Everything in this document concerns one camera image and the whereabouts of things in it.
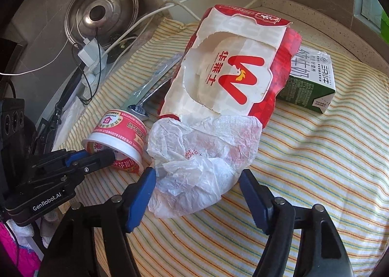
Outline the white paper wrapper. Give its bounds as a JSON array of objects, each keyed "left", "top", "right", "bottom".
[{"left": 146, "top": 115, "right": 262, "bottom": 219}]

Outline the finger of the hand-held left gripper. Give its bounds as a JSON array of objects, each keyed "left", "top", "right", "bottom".
[
  {"left": 39, "top": 150, "right": 117, "bottom": 186},
  {"left": 26, "top": 148, "right": 90, "bottom": 174}
]

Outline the green and white milk carton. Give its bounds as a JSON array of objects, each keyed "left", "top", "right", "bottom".
[{"left": 275, "top": 46, "right": 336, "bottom": 115}]

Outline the plastic-wrapped spoon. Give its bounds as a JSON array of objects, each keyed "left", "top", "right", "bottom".
[{"left": 123, "top": 52, "right": 186, "bottom": 121}]

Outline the white charger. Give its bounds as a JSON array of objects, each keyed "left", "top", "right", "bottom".
[{"left": 77, "top": 38, "right": 108, "bottom": 72}]

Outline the black metal stand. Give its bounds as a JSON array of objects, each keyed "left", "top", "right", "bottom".
[{"left": 30, "top": 70, "right": 84, "bottom": 156}]

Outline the thin white charging cable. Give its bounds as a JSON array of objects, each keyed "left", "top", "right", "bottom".
[{"left": 0, "top": 20, "right": 84, "bottom": 76}]

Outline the red and white paper cup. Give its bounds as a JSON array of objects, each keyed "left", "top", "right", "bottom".
[{"left": 81, "top": 109, "right": 148, "bottom": 173}]

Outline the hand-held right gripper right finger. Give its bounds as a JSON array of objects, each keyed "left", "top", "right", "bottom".
[{"left": 239, "top": 169, "right": 354, "bottom": 277}]

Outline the window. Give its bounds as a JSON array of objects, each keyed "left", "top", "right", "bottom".
[{"left": 353, "top": 0, "right": 389, "bottom": 43}]

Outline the striped cloth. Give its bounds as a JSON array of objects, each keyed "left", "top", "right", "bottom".
[{"left": 53, "top": 17, "right": 389, "bottom": 277}]

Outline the white power strip with plugs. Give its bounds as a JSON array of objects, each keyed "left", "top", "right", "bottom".
[{"left": 71, "top": 28, "right": 101, "bottom": 104}]

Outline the black socket box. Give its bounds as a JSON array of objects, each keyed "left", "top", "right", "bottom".
[{"left": 0, "top": 98, "right": 25, "bottom": 144}]

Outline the red and white paper bag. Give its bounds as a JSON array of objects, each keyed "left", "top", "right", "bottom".
[{"left": 157, "top": 5, "right": 303, "bottom": 129}]

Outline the pink cloth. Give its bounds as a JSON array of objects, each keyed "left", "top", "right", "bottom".
[{"left": 0, "top": 222, "right": 41, "bottom": 277}]

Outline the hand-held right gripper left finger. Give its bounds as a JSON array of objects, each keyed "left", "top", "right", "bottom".
[{"left": 39, "top": 167, "right": 157, "bottom": 277}]

